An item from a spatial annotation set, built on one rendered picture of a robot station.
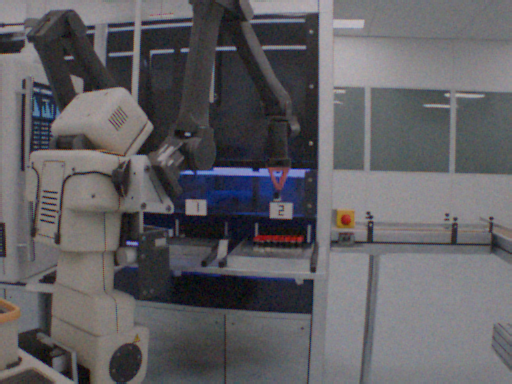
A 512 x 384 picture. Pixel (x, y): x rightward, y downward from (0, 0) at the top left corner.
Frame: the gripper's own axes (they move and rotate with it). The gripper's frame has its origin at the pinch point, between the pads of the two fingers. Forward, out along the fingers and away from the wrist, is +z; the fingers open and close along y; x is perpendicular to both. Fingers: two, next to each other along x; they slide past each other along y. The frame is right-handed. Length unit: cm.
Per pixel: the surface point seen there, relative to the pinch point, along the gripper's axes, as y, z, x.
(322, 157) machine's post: 31.7, -4.2, -21.7
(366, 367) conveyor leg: 29, 90, -43
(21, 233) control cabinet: 5, 13, 85
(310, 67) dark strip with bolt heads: 38, -39, -19
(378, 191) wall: 450, 103, -204
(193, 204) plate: 42, 14, 28
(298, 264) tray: -6.6, 23.4, -5.0
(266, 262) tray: -4.0, 23.0, 4.6
